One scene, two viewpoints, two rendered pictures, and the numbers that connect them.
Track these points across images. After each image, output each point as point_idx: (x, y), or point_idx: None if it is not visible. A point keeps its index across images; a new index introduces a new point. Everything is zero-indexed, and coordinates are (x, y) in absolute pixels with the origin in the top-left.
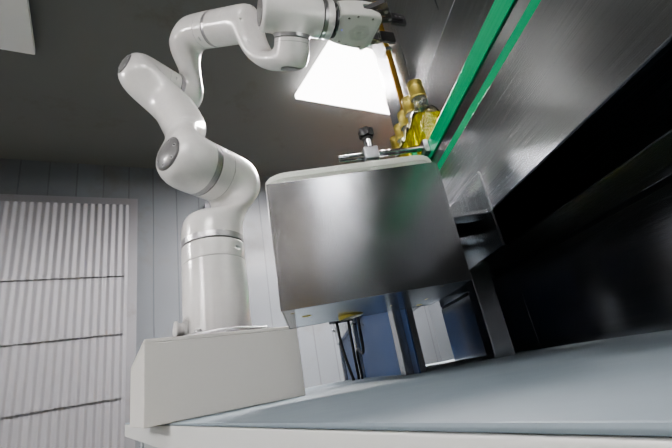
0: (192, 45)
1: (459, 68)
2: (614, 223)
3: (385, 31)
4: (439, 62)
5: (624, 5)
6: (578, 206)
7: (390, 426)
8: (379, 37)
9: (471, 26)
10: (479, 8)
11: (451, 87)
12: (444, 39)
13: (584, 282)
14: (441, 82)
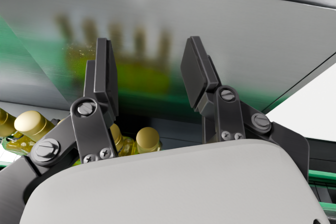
0: None
1: (155, 62)
2: (200, 144)
3: (110, 66)
4: (92, 0)
5: None
6: (189, 138)
7: None
8: (113, 118)
9: (220, 62)
10: (249, 66)
11: (117, 58)
12: None
13: (170, 144)
14: (83, 29)
